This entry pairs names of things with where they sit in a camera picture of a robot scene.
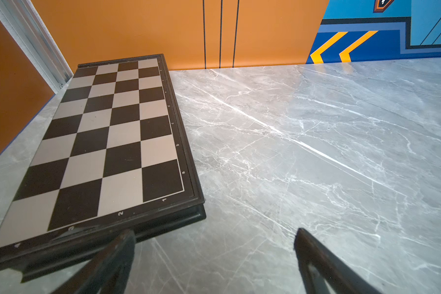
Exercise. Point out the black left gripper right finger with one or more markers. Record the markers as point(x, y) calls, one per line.
point(323, 272)

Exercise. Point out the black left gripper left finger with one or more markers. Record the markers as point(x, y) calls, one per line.
point(108, 272)

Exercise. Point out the black and silver chessboard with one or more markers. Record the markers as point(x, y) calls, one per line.
point(114, 157)

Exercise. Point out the silver aluminium corner post left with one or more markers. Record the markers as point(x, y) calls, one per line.
point(23, 22)

